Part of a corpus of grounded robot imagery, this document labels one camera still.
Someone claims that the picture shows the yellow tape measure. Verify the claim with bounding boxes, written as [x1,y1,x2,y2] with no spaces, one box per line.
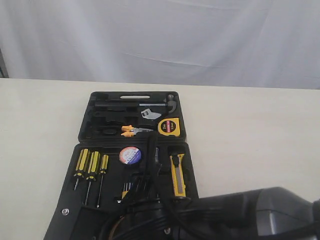
[157,117,181,137]

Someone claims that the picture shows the orange black handled pliers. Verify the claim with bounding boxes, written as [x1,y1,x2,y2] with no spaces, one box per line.
[98,124,154,138]

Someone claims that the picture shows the black electrical tape roll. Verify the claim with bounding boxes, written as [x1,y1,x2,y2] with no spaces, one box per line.
[119,146,142,165]

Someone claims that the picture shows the yellow utility knife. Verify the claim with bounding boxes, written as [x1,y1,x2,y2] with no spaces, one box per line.
[170,152,186,198]

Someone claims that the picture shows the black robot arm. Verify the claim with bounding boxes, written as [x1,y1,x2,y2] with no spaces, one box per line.
[70,187,320,240]

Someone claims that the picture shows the black plastic tool case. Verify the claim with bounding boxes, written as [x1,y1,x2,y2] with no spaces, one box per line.
[44,91,199,240]

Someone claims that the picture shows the silver adjustable wrench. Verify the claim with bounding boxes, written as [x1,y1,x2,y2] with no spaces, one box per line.
[140,108,162,121]

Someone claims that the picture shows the small yellow black screwdriver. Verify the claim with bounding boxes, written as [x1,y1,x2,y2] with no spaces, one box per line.
[96,154,109,208]

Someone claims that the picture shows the hex key set yellow holder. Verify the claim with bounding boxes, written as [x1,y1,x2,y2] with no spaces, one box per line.
[115,182,133,204]

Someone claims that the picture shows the middle yellow black screwdriver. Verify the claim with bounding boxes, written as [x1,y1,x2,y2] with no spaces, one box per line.
[84,151,100,206]

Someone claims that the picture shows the large yellow black screwdriver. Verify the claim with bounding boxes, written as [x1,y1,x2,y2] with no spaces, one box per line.
[73,148,90,191]

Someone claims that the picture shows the white backdrop curtain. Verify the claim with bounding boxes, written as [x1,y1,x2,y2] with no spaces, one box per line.
[0,0,320,89]

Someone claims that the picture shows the claw hammer black handle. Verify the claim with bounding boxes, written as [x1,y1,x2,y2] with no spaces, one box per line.
[94,94,177,113]

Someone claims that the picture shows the clear handle tester screwdriver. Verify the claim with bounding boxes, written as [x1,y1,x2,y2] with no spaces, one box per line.
[154,147,159,164]

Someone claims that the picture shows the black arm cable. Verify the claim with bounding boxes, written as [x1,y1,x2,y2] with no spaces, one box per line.
[99,131,201,240]

